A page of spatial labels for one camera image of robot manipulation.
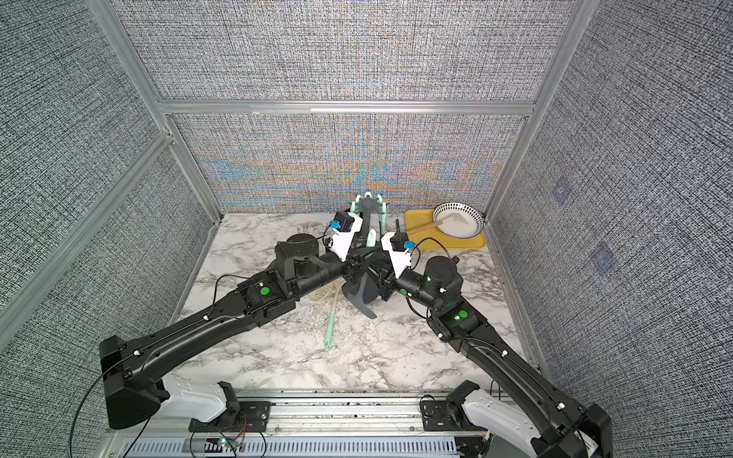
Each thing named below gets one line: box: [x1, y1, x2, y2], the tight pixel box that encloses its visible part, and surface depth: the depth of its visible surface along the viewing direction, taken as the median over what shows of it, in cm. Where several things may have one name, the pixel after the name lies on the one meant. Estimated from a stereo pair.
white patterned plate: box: [432, 202, 485, 239], surface depth 118 cm
